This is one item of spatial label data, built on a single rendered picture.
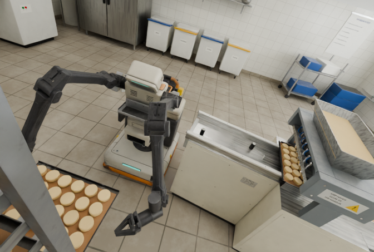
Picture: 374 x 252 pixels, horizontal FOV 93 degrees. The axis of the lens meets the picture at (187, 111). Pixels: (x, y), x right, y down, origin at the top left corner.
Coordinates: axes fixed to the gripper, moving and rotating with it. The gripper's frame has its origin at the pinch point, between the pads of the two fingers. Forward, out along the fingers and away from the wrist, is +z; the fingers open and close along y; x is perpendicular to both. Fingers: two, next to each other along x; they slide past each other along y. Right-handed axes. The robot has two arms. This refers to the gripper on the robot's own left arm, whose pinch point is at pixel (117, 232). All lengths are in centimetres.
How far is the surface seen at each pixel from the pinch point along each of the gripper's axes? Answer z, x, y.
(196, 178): -66, 18, 52
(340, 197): -97, -38, -17
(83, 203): 8.7, 14.1, -7.3
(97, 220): 5.3, 6.4, -5.7
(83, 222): 9.7, 7.2, -8.0
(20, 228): 12, -4, -55
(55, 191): 17.6, 23.7, -7.2
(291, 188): -102, -25, 9
